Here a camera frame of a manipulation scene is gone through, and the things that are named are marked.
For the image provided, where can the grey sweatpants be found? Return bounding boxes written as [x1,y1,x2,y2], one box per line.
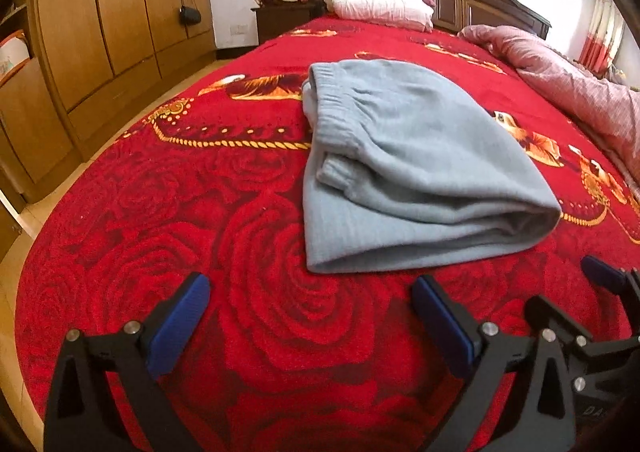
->
[303,60,561,273]

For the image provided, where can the pink checked quilt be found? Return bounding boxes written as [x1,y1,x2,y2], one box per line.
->
[459,25,639,180]

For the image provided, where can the cream and red curtain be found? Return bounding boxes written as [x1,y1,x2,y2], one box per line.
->
[578,0,624,76]

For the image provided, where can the red rose blanket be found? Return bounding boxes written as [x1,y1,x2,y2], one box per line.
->
[15,17,639,451]

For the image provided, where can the white lower pillow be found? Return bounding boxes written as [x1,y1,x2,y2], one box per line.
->
[323,0,434,32]

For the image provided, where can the dark wooden nightstand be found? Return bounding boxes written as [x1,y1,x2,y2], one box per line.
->
[252,3,316,44]

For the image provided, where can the wooden wardrobe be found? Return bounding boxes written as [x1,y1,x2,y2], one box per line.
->
[1,0,216,237]

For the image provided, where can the small black hanging bag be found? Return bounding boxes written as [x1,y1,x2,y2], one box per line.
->
[179,5,202,27]

